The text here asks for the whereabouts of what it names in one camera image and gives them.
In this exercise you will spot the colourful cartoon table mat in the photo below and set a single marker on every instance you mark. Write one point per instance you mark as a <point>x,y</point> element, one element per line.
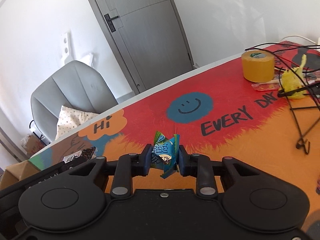
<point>216,112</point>

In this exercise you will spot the yellow tape roll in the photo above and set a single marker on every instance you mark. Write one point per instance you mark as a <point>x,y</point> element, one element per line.
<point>258,66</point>

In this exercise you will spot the grey armchair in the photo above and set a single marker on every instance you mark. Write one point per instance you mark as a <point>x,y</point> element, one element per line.
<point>75,85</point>

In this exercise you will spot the grey door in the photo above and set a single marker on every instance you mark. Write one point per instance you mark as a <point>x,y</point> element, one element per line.
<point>149,44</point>

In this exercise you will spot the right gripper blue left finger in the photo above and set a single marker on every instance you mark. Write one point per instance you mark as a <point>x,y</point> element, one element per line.
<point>145,161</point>

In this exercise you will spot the yellow crumpled wrapper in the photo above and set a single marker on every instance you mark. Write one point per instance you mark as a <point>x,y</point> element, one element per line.
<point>291,79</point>

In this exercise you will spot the white dotted cushion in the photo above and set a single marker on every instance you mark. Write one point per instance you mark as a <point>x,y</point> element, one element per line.
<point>70,119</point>

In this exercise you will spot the brown cardboard box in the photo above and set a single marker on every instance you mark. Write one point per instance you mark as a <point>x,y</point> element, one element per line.
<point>17,172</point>

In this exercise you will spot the small brown floor box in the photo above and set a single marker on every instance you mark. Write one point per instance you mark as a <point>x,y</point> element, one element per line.
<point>32,144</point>

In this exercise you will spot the black wire stand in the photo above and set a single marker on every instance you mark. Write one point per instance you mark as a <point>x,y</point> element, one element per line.
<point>297,92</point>

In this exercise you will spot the black shoe rack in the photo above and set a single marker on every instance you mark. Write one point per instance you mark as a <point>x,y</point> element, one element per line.
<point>33,128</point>

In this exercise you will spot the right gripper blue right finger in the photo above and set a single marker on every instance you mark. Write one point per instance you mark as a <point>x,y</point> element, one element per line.
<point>183,161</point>

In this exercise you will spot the black door handle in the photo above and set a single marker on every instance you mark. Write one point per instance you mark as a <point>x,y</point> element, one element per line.
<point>109,20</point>

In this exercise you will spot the white board with holes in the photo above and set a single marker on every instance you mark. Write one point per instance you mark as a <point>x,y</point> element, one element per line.
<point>66,48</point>

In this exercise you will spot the white cake black label pack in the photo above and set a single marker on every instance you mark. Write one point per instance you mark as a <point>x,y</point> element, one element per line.
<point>87,154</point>

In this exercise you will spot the small blue green snack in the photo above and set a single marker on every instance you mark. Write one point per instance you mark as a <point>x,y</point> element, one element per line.
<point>164,154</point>

